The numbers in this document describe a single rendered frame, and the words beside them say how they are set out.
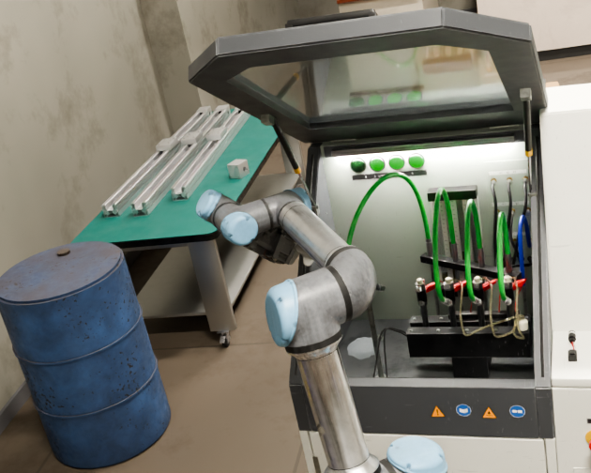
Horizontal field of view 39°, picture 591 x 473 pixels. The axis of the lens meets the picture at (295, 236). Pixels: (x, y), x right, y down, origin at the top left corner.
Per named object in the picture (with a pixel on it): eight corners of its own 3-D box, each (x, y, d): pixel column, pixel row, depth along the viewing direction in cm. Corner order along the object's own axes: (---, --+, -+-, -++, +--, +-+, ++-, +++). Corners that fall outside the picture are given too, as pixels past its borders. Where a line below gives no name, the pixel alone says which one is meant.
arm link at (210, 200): (200, 221, 198) (189, 210, 206) (236, 240, 204) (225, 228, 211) (217, 192, 198) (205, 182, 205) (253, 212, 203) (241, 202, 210)
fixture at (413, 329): (412, 377, 247) (405, 333, 241) (417, 358, 256) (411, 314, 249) (533, 378, 236) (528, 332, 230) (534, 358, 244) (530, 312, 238)
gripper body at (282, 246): (275, 264, 218) (238, 246, 212) (287, 234, 220) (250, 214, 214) (291, 266, 211) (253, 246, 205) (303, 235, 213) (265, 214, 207)
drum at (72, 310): (69, 402, 426) (14, 249, 391) (180, 385, 421) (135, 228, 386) (36, 480, 374) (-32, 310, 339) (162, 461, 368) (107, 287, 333)
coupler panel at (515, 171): (492, 261, 256) (482, 166, 243) (492, 255, 259) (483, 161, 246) (537, 259, 252) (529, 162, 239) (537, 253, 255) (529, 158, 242)
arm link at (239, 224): (269, 206, 192) (252, 192, 201) (223, 221, 189) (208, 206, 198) (276, 236, 195) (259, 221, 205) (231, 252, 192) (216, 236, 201)
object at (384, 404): (311, 431, 239) (301, 385, 233) (316, 421, 243) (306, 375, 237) (538, 438, 219) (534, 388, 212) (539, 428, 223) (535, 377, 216)
